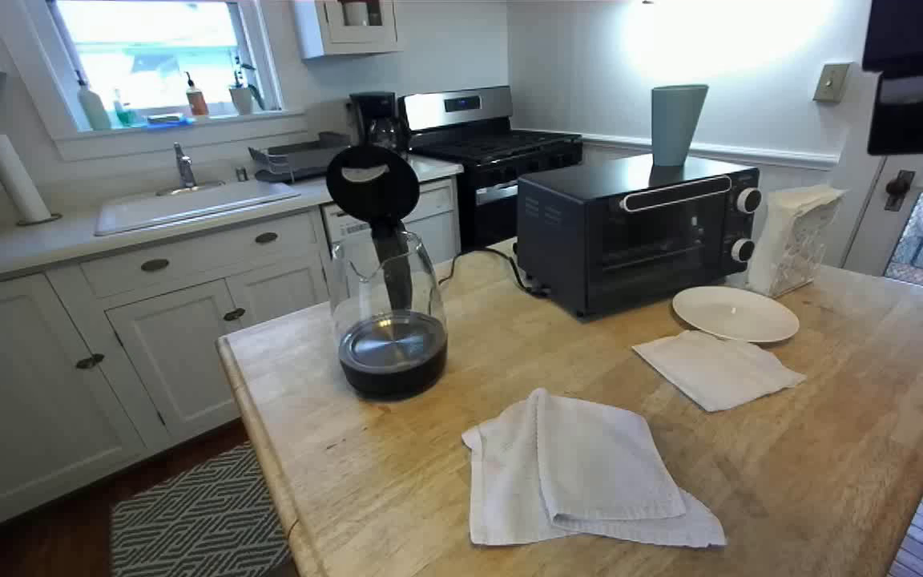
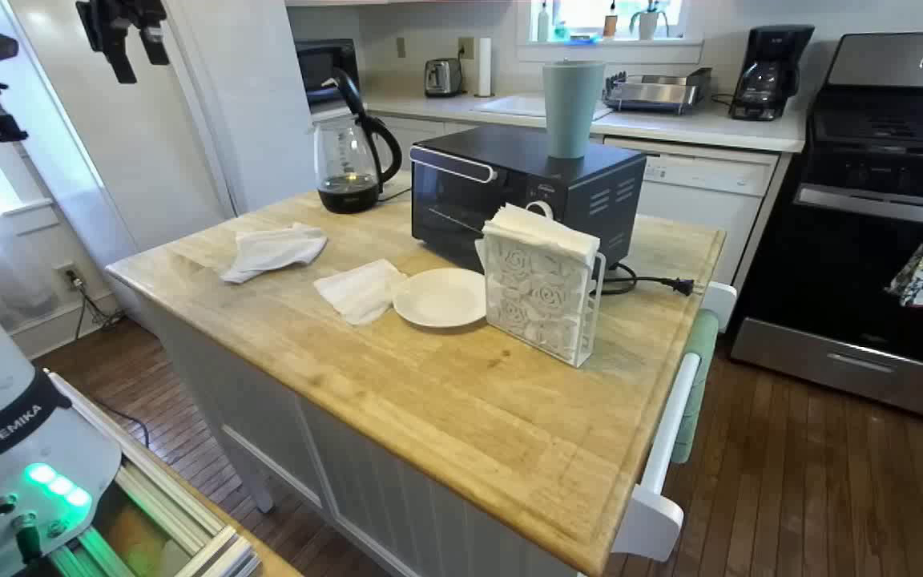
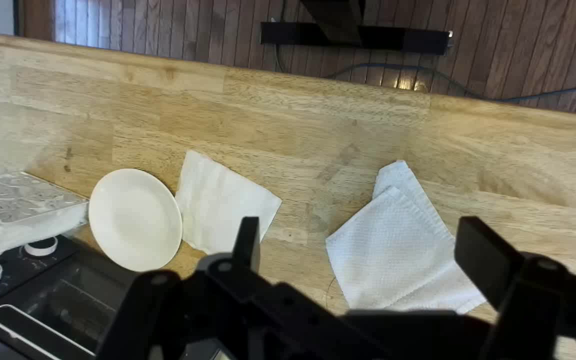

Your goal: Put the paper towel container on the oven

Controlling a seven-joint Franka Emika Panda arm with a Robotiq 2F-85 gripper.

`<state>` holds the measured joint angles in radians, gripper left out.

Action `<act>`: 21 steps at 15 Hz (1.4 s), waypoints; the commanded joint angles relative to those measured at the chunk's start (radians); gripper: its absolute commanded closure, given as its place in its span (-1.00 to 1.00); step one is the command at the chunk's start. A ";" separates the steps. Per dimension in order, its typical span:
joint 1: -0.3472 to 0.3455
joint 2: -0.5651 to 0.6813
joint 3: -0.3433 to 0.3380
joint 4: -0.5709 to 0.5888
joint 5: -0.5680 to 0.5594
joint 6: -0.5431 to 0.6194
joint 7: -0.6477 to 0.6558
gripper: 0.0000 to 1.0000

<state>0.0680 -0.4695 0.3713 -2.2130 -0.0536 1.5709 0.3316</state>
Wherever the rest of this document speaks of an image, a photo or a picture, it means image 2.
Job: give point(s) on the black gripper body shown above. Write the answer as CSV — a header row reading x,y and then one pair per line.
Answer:
x,y
119,17

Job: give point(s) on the white paper towel roll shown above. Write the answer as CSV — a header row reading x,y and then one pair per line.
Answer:
x,y
483,66

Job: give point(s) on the black toaster oven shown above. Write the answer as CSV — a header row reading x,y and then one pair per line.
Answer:
x,y
514,202

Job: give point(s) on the green hanging towel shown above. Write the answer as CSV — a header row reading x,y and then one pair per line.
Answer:
x,y
702,354

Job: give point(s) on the white cart towel bar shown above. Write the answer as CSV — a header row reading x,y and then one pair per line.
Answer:
x,y
663,436

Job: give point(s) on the black microwave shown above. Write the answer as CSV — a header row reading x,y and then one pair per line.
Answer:
x,y
320,60

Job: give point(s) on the glass electric kettle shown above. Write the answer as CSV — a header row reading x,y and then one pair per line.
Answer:
x,y
349,161

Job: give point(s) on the white folded cloth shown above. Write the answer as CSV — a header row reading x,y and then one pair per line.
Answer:
x,y
269,251

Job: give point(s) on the silver toaster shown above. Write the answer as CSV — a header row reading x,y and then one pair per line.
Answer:
x,y
444,79

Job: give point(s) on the white paper napkin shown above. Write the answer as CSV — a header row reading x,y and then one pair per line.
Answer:
x,y
361,288

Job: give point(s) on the white round plate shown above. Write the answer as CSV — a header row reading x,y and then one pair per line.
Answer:
x,y
441,300

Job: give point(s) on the wooden top kitchen island cart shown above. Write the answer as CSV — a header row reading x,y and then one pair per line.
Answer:
x,y
269,418

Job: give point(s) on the white bottle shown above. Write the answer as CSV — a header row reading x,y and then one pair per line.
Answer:
x,y
544,19

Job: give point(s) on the teal plastic cup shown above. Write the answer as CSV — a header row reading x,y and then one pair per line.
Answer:
x,y
575,106

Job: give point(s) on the kitchen window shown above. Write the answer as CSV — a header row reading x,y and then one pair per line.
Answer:
x,y
577,13

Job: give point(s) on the blue sponge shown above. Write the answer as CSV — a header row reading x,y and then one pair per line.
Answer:
x,y
581,38

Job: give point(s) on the orange soap bottle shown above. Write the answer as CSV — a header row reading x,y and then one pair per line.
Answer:
x,y
609,19

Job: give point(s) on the white jug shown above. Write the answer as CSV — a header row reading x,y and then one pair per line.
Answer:
x,y
644,24

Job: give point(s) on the black coffee maker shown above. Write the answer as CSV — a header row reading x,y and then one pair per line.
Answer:
x,y
768,74

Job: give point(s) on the black stainless stove range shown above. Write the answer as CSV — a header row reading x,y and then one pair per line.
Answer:
x,y
858,266

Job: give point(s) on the white wall outlet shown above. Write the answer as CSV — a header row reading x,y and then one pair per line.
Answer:
x,y
71,276

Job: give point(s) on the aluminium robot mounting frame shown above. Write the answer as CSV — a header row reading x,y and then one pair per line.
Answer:
x,y
193,546

